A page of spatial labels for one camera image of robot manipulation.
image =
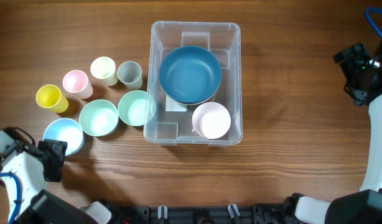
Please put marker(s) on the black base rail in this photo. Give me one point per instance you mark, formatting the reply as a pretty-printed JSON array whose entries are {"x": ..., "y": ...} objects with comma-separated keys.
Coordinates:
[{"x": 191, "y": 214}]

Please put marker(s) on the yellow plastic cup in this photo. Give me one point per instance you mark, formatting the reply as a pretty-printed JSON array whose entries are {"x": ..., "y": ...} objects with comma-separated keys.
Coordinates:
[{"x": 50, "y": 97}]

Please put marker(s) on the white paper label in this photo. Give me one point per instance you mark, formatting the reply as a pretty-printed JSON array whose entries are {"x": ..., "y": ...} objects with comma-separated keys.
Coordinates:
[{"x": 174, "y": 106}]

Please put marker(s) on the pink plastic cup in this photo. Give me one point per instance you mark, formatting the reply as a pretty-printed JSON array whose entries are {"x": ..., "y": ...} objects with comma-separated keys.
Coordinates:
[{"x": 77, "y": 83}]

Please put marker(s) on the pink bowl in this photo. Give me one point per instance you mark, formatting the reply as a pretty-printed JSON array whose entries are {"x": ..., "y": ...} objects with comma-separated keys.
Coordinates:
[{"x": 211, "y": 120}]

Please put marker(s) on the dark blue plate in bin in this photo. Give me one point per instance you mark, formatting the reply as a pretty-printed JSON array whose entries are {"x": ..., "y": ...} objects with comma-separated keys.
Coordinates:
[{"x": 190, "y": 62}]

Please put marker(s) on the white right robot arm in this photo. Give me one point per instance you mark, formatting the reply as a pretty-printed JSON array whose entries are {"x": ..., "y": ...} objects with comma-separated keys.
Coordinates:
[{"x": 365, "y": 206}]

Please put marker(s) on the dark blue plate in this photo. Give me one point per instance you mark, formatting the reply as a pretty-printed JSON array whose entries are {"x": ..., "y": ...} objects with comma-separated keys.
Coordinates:
[
  {"x": 190, "y": 62},
  {"x": 190, "y": 92}
]

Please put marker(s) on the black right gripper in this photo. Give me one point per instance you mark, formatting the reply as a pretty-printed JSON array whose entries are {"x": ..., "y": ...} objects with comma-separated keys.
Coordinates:
[{"x": 346, "y": 61}]

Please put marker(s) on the cream plastic cup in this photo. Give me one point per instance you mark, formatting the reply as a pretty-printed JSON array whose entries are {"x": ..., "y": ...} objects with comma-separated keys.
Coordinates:
[{"x": 104, "y": 69}]

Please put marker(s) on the clear plastic storage bin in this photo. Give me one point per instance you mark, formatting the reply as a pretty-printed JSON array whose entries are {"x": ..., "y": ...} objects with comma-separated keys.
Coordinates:
[{"x": 223, "y": 40}]

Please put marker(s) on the light blue bowl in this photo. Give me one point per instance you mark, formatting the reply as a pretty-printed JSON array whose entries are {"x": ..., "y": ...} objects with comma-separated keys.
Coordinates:
[{"x": 68, "y": 130}]

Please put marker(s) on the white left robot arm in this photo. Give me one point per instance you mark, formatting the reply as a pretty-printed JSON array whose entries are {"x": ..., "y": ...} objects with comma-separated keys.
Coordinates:
[{"x": 30, "y": 202}]

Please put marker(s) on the mint green bowl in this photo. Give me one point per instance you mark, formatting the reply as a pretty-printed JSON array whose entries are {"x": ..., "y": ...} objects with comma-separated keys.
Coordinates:
[
  {"x": 99, "y": 118},
  {"x": 136, "y": 107}
]

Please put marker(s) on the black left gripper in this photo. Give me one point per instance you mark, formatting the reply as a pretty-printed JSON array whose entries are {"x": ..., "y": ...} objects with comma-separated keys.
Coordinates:
[{"x": 58, "y": 147}]

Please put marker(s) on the grey plastic cup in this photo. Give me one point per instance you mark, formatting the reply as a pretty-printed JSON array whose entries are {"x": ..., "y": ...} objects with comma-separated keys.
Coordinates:
[{"x": 130, "y": 74}]

